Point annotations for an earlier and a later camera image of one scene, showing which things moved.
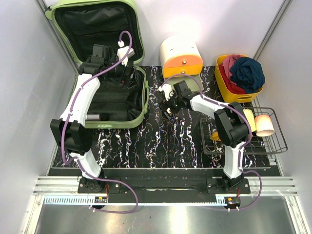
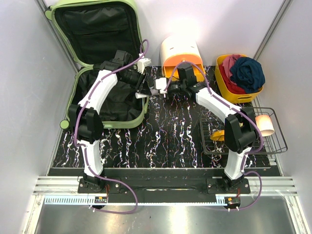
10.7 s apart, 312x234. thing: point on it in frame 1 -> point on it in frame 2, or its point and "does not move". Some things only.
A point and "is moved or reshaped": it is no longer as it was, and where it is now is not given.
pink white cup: [264, 126] does not move
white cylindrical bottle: [93, 117] is moved or reshaped
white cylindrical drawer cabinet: [181, 59] is moved or reshaped
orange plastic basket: [227, 95] does not move
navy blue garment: [248, 73] does not move
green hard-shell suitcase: [105, 38] does not move
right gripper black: [167, 104] -> [167, 91]
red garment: [232, 86] does not move
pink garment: [227, 62] does not move
